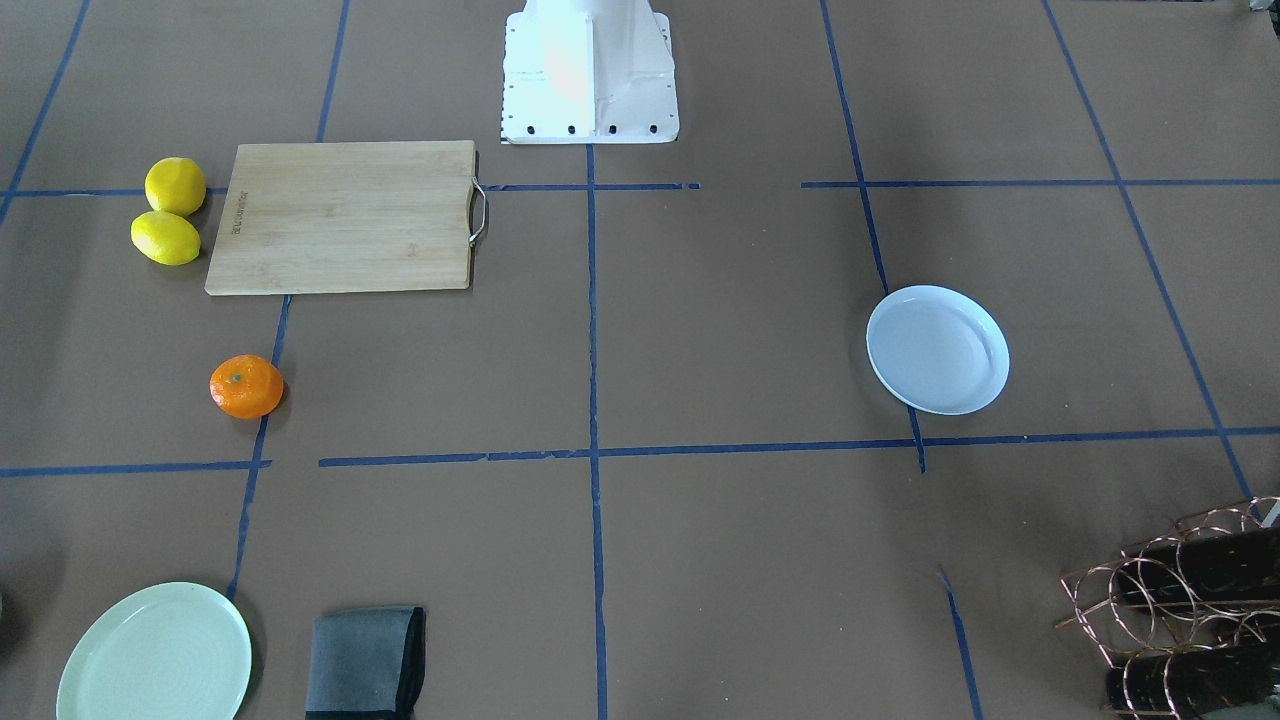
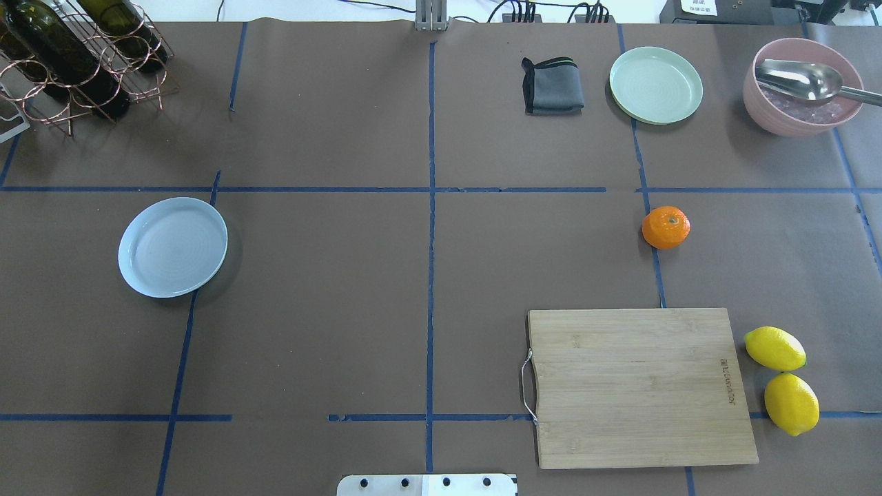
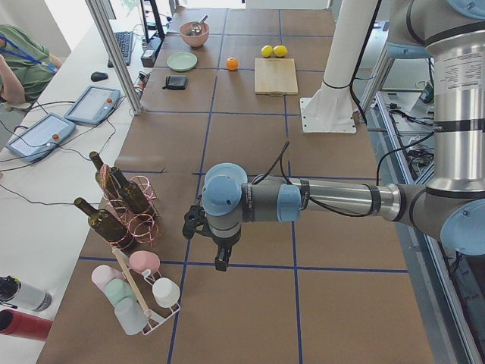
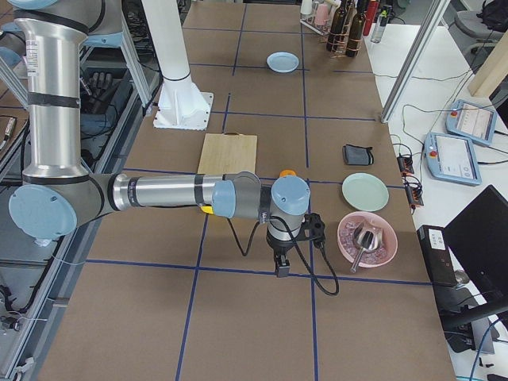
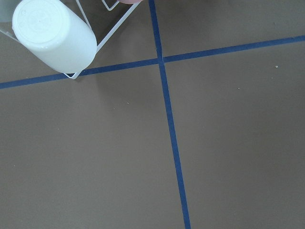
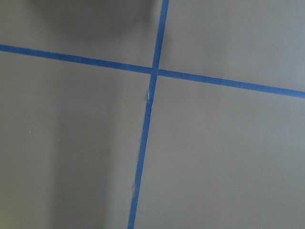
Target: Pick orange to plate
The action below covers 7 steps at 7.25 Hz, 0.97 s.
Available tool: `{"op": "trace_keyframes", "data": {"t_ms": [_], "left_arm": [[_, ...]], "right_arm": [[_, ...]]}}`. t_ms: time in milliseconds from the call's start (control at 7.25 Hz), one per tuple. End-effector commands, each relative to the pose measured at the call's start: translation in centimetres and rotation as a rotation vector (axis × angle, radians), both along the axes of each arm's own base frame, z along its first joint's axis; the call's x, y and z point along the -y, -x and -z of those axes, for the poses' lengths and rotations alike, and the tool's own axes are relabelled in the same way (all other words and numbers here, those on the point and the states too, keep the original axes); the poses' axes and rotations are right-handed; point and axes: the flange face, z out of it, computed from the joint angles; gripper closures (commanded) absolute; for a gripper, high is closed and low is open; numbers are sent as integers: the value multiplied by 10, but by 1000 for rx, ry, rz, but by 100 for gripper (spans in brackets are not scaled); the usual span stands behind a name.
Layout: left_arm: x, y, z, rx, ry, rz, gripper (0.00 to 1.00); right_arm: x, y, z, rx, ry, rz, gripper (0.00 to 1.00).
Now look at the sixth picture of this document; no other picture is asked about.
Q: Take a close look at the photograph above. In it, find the blue tape line lengthwise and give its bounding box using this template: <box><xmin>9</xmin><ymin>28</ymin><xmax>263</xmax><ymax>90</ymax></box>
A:
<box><xmin>127</xmin><ymin>0</ymin><xmax>169</xmax><ymax>229</ymax></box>

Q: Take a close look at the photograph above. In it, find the blue tape line crosswise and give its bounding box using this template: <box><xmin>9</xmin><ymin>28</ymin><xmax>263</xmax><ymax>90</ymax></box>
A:
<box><xmin>0</xmin><ymin>44</ymin><xmax>305</xmax><ymax>99</ymax></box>

